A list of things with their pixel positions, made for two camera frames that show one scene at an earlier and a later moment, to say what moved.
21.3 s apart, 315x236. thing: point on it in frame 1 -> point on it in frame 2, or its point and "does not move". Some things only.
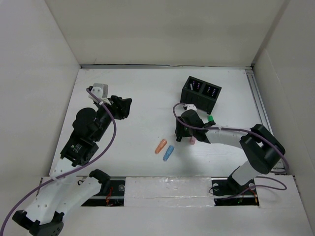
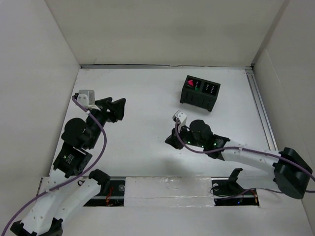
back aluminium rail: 178,66 does not move
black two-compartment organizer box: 204,95 does not move
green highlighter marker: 210,118 -> 196,88
